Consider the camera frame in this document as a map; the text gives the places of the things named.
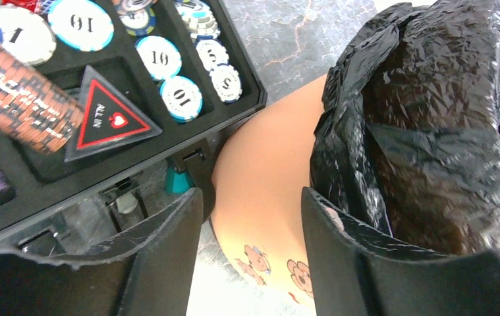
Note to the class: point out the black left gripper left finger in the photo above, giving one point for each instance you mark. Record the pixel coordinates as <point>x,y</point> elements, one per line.
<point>144,270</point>

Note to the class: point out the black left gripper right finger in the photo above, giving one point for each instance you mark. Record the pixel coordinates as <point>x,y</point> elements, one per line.
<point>358,270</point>

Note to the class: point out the black trash bag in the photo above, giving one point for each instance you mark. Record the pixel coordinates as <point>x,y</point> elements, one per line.
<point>409,141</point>

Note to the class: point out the teal small cube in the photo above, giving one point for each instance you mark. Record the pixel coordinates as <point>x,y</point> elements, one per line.
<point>177,182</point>

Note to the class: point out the red triangle dealer button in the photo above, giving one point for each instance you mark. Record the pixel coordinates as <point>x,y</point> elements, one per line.
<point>110,119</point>

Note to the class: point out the white blue ten chip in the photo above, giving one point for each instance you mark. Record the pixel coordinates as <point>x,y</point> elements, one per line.
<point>82,25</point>
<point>160,57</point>
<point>182,98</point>

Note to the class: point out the black poker chip case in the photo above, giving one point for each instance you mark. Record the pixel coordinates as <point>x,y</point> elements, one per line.
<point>63,207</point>

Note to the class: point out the brown poker chip stack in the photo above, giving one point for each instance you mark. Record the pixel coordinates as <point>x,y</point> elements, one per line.
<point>33,110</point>

